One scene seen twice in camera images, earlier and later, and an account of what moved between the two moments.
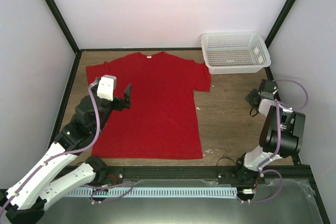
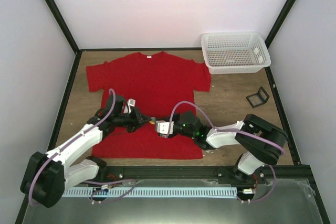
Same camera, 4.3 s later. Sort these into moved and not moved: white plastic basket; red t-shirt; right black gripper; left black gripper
Moved: left black gripper; right black gripper
Not moved: red t-shirt; white plastic basket
